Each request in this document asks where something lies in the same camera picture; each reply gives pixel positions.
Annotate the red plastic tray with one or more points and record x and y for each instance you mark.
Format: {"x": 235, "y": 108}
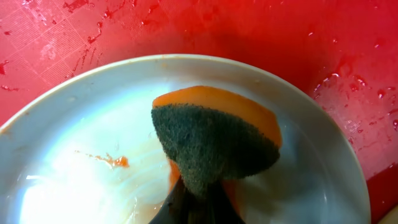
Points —
{"x": 342, "y": 53}

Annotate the light blue plate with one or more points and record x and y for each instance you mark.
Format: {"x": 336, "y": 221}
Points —
{"x": 86, "y": 151}

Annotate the green orange sponge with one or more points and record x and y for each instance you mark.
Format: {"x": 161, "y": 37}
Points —
{"x": 210, "y": 134}

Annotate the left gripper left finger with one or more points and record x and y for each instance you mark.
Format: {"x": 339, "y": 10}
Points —
{"x": 176, "y": 206}

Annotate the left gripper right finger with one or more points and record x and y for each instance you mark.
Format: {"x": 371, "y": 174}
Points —
{"x": 219, "y": 207}

